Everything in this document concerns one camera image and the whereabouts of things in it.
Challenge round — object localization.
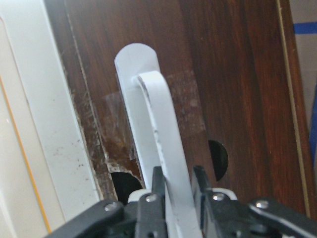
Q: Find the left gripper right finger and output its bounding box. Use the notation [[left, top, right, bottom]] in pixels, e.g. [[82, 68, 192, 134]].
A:
[[192, 166, 317, 238]]

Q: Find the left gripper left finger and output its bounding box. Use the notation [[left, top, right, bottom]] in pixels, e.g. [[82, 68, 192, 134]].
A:
[[48, 167, 168, 238]]

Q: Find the white cabinet box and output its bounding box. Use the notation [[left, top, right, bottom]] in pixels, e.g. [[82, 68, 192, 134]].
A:
[[0, 0, 100, 238]]

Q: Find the white drawer handle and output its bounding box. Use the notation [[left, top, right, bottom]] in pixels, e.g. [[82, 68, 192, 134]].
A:
[[114, 43, 233, 238]]

